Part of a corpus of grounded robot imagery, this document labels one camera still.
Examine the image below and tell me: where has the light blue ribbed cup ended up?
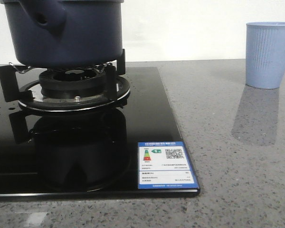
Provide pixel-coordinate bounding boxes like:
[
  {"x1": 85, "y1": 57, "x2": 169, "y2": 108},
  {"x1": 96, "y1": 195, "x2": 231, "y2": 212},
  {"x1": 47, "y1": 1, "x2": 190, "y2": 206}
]
[{"x1": 246, "y1": 21, "x2": 285, "y2": 89}]

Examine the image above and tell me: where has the black metal pot support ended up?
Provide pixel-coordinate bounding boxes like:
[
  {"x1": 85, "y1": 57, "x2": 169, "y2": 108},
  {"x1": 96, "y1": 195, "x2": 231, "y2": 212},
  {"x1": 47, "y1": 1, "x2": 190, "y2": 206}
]
[{"x1": 0, "y1": 52, "x2": 130, "y2": 113}]

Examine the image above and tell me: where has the dark blue cooking pot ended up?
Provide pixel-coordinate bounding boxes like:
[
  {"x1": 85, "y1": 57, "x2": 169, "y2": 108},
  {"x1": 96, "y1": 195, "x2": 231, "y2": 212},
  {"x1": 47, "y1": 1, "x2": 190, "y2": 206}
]
[{"x1": 1, "y1": 0, "x2": 123, "y2": 69}]

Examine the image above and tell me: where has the blue energy label sticker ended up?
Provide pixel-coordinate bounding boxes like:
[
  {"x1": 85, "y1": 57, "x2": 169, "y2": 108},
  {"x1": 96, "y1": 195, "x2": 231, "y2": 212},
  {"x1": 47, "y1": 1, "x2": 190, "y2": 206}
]
[{"x1": 137, "y1": 141, "x2": 199, "y2": 190}]

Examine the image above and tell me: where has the black burner head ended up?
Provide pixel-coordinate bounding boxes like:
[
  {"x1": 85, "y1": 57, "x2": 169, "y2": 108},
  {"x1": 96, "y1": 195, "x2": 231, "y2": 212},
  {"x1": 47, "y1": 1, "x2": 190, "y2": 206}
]
[{"x1": 39, "y1": 69, "x2": 105, "y2": 99}]

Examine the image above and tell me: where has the black glass gas stove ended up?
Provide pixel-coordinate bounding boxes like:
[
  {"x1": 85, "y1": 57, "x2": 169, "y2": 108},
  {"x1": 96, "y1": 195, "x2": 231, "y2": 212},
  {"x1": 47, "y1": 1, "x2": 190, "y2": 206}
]
[{"x1": 0, "y1": 67, "x2": 200, "y2": 201}]

